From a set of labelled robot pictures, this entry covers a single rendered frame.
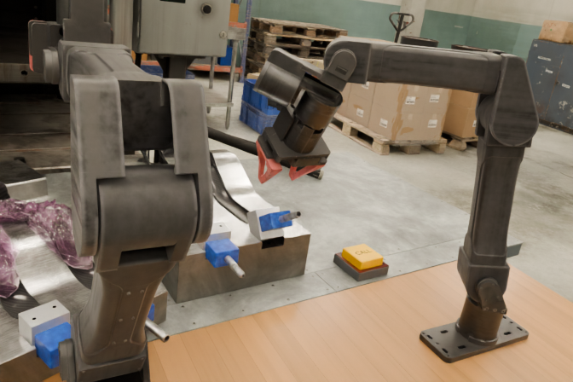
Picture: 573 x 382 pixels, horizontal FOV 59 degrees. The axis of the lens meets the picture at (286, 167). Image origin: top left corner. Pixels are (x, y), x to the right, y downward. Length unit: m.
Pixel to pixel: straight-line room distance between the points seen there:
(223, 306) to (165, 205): 0.54
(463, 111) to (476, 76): 4.67
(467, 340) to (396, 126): 3.89
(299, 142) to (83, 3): 0.36
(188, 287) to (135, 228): 0.52
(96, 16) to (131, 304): 0.33
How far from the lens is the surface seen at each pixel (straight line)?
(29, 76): 1.52
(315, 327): 0.88
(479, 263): 0.86
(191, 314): 0.87
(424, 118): 4.91
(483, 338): 0.94
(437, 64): 0.75
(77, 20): 0.63
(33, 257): 0.87
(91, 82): 0.37
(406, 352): 0.88
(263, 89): 0.75
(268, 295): 0.93
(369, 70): 0.74
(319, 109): 0.75
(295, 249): 0.96
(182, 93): 0.38
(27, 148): 1.64
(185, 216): 0.37
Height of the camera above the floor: 1.31
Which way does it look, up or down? 19 degrees down
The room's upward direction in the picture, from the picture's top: 8 degrees clockwise
